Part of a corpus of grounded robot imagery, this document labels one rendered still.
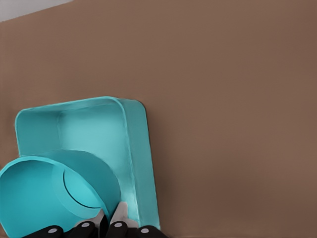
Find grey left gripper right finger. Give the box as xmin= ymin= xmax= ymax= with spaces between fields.
xmin=105 ymin=201 xmax=139 ymax=238

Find turquoise rectangular box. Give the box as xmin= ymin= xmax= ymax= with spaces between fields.
xmin=14 ymin=96 xmax=161 ymax=231

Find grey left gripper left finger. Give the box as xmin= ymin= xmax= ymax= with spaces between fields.
xmin=66 ymin=208 xmax=109 ymax=238

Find turquoise bowl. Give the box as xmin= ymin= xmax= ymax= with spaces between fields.
xmin=0 ymin=149 xmax=121 ymax=238

